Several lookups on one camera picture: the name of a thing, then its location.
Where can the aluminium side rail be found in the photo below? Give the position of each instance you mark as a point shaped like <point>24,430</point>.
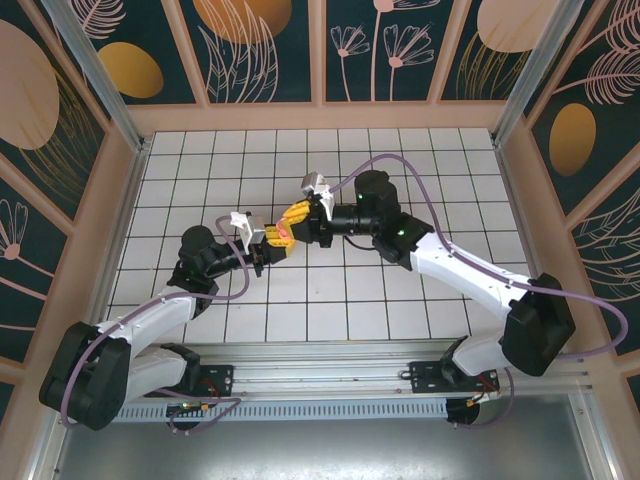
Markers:
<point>513,192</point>
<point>132,190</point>

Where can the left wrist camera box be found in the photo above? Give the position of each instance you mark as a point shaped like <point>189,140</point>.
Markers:
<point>252,230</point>

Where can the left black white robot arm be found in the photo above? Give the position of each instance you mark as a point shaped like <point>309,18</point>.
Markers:
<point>160,312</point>

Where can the aluminium frame post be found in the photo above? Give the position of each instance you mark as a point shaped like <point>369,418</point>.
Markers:
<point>100,80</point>
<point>530,75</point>

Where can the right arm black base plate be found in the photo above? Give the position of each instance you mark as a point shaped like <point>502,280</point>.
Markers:
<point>425,375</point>

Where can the small circuit board with LED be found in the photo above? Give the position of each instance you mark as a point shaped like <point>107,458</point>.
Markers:
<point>187,409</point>

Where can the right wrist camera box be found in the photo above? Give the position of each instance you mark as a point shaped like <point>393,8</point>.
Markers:
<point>314,181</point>

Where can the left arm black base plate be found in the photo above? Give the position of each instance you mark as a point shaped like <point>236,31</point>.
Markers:
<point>220,375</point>

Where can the pink earbud charging case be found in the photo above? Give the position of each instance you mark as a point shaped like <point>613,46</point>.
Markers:
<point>282,232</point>

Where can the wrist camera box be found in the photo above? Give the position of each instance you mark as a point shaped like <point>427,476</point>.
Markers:
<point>252,230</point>
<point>314,181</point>

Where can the aluminium mounting rail beam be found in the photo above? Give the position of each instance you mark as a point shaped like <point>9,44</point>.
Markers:
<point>320,365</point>

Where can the grey metal sheet panel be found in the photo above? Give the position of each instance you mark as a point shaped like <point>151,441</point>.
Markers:
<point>320,450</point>

